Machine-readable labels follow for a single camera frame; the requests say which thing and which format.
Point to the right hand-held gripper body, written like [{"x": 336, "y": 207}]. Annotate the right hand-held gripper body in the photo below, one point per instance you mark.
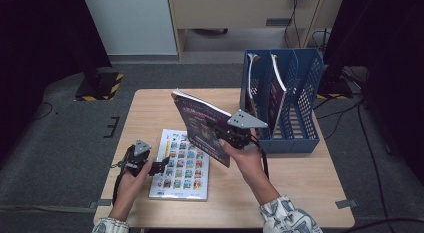
[{"x": 240, "y": 136}]

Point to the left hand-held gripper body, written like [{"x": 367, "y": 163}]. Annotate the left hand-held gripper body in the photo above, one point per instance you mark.
[{"x": 136, "y": 159}]

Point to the purple magazine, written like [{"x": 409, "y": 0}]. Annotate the purple magazine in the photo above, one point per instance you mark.
[
  {"x": 196, "y": 119},
  {"x": 276, "y": 103}
]

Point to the white picture-grid book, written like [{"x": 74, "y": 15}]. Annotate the white picture-grid book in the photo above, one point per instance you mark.
[{"x": 180, "y": 183}]

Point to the blue file rack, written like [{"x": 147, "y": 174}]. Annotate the blue file rack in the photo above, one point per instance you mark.
[{"x": 283, "y": 146}]

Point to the black and red magazine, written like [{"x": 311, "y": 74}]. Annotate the black and red magazine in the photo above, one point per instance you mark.
[{"x": 248, "y": 76}]

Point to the person's right hand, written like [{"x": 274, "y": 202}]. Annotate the person's right hand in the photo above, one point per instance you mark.
[{"x": 246, "y": 163}]

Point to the person's left hand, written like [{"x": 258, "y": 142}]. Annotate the person's left hand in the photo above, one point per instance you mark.
[{"x": 128, "y": 193}]

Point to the grey tape piece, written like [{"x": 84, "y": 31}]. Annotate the grey tape piece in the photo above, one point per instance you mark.
[
  {"x": 103, "y": 202},
  {"x": 346, "y": 203}
]

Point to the black stand with striped base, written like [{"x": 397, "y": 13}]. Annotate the black stand with striped base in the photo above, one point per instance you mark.
[
  {"x": 333, "y": 88},
  {"x": 100, "y": 86}
]

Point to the beige office desk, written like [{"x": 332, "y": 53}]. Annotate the beige office desk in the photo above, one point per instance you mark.
[{"x": 233, "y": 9}]

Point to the black curtain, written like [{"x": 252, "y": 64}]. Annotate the black curtain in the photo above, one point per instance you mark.
[
  {"x": 33, "y": 43},
  {"x": 393, "y": 43}
]

